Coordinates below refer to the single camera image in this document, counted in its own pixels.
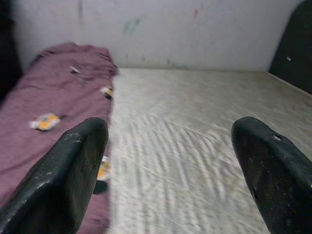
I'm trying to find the purple patterned blanket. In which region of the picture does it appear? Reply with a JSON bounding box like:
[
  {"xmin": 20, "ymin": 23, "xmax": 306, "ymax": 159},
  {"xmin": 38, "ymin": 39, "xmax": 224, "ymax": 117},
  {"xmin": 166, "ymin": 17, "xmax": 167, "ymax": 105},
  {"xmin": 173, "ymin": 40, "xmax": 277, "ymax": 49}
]
[{"xmin": 0, "ymin": 41, "xmax": 120, "ymax": 234}]

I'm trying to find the black tufted headboard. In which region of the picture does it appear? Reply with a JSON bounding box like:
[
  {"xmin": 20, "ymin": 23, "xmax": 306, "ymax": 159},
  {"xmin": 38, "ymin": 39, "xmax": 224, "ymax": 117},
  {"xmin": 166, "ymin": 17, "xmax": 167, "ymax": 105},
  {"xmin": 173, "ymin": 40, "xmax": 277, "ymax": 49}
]
[{"xmin": 268, "ymin": 0, "xmax": 312, "ymax": 96}]

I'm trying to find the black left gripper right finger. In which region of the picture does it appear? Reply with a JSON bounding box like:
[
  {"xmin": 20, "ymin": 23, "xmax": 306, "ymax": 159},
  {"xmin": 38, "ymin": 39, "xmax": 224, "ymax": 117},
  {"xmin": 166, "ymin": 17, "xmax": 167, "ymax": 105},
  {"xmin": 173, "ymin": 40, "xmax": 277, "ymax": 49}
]
[{"xmin": 231, "ymin": 116, "xmax": 312, "ymax": 234}]

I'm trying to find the white quilted mattress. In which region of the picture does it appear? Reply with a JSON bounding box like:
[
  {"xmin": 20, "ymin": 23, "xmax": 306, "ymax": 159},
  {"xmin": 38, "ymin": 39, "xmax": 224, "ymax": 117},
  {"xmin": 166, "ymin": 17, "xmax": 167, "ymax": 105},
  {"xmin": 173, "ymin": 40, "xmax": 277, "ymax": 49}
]
[{"xmin": 106, "ymin": 68, "xmax": 312, "ymax": 234}]

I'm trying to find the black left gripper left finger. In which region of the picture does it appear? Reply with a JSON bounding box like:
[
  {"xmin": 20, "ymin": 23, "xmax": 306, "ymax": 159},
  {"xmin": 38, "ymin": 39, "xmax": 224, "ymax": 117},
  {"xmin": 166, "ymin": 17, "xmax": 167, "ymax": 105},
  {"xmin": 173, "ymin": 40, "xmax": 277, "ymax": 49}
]
[{"xmin": 0, "ymin": 117, "xmax": 109, "ymax": 234}]

